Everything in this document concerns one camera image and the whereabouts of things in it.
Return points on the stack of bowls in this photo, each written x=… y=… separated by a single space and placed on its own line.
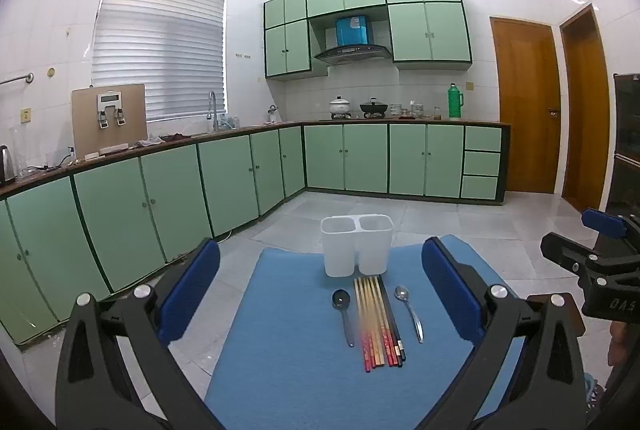
x=397 y=111

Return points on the green wall cabinets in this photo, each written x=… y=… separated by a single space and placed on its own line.
x=430 y=30

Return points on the metal kitchen faucet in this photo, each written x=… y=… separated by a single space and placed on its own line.
x=216 y=115

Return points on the black wok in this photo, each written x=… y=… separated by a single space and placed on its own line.
x=372 y=108

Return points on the white two-compartment utensil holder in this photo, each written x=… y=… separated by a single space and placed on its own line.
x=340 y=255

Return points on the wooden door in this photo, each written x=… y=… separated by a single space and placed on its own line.
x=525 y=110
x=585 y=110

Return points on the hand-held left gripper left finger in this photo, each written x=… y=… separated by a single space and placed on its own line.
x=192 y=290

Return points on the clear glass pitcher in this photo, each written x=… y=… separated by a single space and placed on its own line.
x=20 y=155

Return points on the black range hood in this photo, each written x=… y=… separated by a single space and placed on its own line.
x=352 y=54

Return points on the cloth rags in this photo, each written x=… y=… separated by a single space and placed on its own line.
x=150 y=142

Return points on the blue table mat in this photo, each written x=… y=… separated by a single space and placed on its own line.
x=300 y=360

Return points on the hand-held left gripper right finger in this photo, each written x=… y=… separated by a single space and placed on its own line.
x=450 y=292

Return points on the yellowed wall socket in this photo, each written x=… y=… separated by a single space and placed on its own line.
x=25 y=115

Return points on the blue-wrapped hood chimney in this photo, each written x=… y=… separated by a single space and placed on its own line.
x=354 y=30

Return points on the green thermos flask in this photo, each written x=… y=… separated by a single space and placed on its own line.
x=454 y=105

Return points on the white window blind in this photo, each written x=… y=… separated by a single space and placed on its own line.
x=160 y=50

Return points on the metal towel rail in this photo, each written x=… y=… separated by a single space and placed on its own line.
x=20 y=78

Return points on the wooden board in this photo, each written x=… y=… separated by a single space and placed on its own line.
x=85 y=125

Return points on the black chopstick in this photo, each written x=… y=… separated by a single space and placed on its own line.
x=386 y=305
x=390 y=305

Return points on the black spoon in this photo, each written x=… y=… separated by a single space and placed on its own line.
x=341 y=298

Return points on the dark cabinet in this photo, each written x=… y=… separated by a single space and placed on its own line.
x=627 y=135

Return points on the white clip device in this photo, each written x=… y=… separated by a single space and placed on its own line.
x=110 y=98

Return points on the green base cabinets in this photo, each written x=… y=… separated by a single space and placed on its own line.
x=150 y=210

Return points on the row of wooden chopsticks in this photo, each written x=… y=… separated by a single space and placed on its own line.
x=367 y=310

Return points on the steel electric kettle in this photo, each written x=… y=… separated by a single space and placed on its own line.
x=6 y=165

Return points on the silver metal spoon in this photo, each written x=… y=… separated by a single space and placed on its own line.
x=401 y=293

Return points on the person's right hand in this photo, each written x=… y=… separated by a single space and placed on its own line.
x=622 y=344

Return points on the white cooking pot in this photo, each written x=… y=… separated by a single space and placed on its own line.
x=340 y=106

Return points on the gas stove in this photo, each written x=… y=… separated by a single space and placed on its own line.
x=357 y=115

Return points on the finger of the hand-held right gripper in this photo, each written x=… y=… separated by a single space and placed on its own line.
x=602 y=221
x=565 y=250

